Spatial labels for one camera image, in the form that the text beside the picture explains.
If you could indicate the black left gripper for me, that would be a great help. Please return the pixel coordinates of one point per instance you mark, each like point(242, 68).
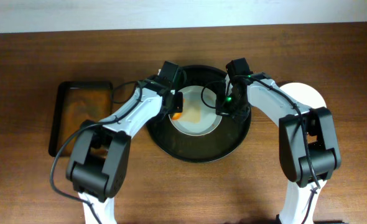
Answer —
point(177, 106)

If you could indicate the orange green scrub sponge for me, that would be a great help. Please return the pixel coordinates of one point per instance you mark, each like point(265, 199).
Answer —
point(176, 116)

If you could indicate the black rectangular water tray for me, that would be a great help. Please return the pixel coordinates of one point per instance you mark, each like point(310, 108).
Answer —
point(77, 102)

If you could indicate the round black serving tray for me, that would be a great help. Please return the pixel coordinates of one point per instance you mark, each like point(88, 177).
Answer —
point(210, 147)

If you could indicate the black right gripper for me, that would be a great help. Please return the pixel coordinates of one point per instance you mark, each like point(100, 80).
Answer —
point(233, 111)

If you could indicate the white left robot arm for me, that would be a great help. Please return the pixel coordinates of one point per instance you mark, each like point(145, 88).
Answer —
point(99, 160)

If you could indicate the white plate with small stains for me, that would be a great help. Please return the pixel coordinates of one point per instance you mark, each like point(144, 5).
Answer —
point(197, 119)

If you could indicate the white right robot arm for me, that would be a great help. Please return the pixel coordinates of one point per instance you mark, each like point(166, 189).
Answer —
point(308, 145)

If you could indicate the white plate with ketchup smear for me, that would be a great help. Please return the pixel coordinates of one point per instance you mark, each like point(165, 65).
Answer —
point(304, 94)

